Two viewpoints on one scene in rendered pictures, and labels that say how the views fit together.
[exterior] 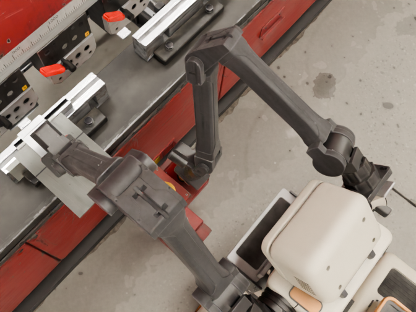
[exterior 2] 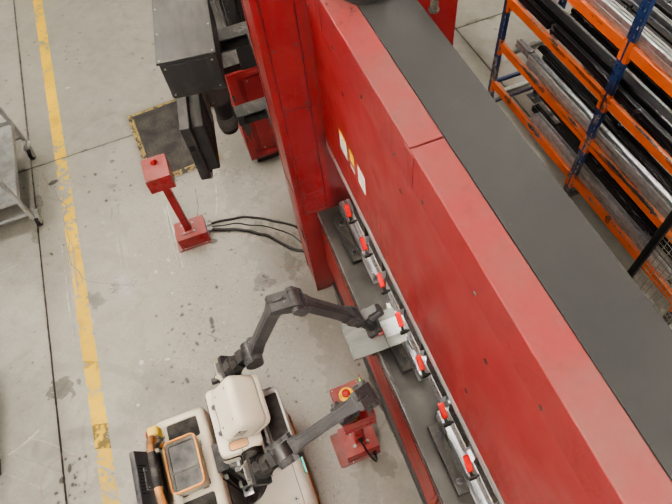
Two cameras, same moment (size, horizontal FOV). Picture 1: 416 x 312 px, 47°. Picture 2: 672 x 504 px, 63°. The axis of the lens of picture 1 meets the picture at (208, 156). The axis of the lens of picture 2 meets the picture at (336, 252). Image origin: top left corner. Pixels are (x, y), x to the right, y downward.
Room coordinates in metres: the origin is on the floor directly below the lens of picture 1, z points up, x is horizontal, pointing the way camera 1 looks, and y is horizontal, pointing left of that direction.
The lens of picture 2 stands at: (1.02, -0.43, 3.36)
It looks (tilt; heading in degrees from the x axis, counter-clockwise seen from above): 58 degrees down; 136
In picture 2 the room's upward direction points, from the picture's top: 9 degrees counter-clockwise
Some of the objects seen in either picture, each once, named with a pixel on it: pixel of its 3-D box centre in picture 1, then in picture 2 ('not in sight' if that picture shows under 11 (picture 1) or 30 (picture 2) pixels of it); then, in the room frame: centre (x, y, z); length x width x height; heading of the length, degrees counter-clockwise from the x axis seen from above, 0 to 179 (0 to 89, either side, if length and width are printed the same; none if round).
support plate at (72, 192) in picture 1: (70, 163); (373, 333); (0.37, 0.38, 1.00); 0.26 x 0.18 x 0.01; 58
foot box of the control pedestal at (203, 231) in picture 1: (179, 226); (354, 441); (0.41, 0.08, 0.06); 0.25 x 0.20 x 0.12; 59
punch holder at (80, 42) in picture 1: (58, 41); (421, 331); (0.59, 0.41, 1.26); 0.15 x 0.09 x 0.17; 148
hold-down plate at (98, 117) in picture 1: (66, 146); (395, 342); (0.45, 0.43, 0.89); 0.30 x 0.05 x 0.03; 148
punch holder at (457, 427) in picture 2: not in sight; (466, 424); (0.93, 0.20, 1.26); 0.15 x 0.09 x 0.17; 148
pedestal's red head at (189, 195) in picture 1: (172, 182); (352, 404); (0.43, 0.10, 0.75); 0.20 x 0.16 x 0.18; 149
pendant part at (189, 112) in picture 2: not in sight; (198, 122); (-0.91, 0.65, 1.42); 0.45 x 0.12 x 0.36; 141
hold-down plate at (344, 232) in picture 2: not in sight; (347, 239); (-0.10, 0.77, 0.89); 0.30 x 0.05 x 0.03; 148
